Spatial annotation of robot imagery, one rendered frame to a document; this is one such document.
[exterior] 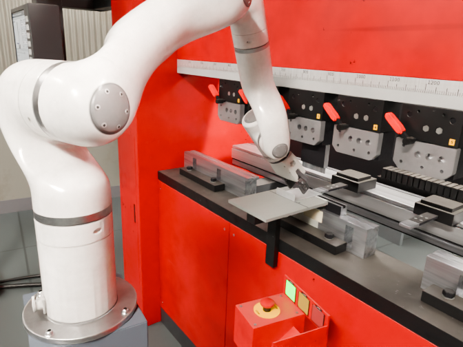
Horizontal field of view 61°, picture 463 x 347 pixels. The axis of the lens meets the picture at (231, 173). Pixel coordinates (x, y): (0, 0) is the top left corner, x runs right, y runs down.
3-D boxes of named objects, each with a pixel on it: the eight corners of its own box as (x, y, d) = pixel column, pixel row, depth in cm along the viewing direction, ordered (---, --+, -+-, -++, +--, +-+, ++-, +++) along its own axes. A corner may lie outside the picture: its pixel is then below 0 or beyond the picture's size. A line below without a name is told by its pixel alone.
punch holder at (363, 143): (331, 150, 118) (337, 94, 113) (348, 146, 123) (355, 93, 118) (374, 162, 107) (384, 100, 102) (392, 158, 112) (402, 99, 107)
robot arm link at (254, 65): (286, 50, 91) (297, 158, 109) (261, 34, 104) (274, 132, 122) (250, 60, 90) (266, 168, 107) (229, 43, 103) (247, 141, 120)
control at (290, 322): (233, 341, 112) (235, 286, 107) (281, 326, 119) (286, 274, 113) (269, 394, 95) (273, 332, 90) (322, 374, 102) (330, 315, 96)
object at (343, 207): (294, 196, 138) (295, 188, 137) (300, 195, 140) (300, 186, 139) (340, 215, 123) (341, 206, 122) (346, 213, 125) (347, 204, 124)
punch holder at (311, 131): (284, 137, 133) (288, 87, 128) (302, 135, 138) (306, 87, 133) (318, 146, 122) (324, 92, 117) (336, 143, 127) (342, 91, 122)
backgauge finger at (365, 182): (302, 191, 139) (304, 177, 138) (348, 179, 154) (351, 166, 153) (328, 201, 130) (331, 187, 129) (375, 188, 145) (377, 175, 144)
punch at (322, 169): (300, 166, 134) (302, 139, 132) (304, 166, 135) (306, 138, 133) (322, 174, 127) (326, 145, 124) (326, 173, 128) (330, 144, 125)
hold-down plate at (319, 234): (267, 220, 141) (268, 213, 140) (279, 217, 144) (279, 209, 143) (334, 255, 118) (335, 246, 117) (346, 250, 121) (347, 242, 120)
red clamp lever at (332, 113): (323, 101, 113) (342, 127, 109) (333, 100, 115) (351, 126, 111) (320, 105, 114) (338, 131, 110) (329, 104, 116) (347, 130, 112)
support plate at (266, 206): (228, 202, 124) (228, 200, 124) (288, 188, 140) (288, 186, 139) (265, 222, 111) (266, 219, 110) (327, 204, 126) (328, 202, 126)
